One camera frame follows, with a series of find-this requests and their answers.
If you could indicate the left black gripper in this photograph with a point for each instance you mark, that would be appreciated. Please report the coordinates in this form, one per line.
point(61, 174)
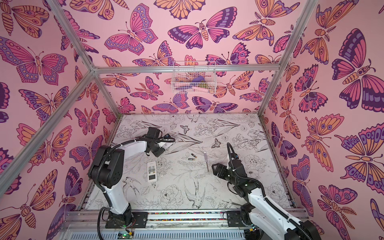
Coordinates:
point(160, 152)

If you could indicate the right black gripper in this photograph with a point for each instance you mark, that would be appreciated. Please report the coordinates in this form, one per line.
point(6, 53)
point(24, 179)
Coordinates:
point(220, 171)

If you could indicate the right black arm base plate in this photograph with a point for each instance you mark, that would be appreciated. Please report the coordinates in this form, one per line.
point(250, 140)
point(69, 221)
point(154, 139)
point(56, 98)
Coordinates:
point(236, 219)

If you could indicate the purple item in basket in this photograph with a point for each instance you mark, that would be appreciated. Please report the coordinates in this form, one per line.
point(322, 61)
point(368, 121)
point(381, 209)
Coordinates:
point(198, 80)

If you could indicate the white wire basket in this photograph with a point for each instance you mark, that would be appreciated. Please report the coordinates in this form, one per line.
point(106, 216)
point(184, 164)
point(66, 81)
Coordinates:
point(182, 76)

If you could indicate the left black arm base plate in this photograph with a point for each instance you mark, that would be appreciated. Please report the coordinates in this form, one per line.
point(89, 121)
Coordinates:
point(138, 219)

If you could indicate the small white remote control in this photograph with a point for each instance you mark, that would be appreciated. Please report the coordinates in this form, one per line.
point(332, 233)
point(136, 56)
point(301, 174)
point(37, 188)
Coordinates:
point(152, 171)

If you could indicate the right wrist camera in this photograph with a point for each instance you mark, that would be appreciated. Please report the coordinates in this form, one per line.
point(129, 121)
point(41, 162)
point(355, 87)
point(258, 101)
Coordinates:
point(234, 158)

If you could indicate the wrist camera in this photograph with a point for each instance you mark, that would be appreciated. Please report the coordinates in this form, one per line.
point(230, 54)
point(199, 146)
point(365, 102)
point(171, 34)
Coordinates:
point(165, 145)
point(234, 158)

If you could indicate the aluminium front rail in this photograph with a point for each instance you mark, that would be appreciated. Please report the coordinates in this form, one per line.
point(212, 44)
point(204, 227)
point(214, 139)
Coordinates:
point(165, 225)

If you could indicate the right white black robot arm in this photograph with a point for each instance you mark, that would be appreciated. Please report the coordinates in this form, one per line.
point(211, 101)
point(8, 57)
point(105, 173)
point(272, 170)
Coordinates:
point(260, 210)

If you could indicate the clear handle screwdriver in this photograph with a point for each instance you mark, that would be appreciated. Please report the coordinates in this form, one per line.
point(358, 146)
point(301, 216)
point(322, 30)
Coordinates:
point(206, 161)

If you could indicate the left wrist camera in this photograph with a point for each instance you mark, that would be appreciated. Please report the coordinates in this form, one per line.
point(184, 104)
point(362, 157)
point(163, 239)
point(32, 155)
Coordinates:
point(165, 145)

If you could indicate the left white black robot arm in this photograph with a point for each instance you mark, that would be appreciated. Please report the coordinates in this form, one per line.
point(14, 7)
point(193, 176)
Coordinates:
point(106, 172)

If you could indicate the small green circuit board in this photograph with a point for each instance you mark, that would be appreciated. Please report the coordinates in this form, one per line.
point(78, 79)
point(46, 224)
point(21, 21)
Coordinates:
point(125, 235)

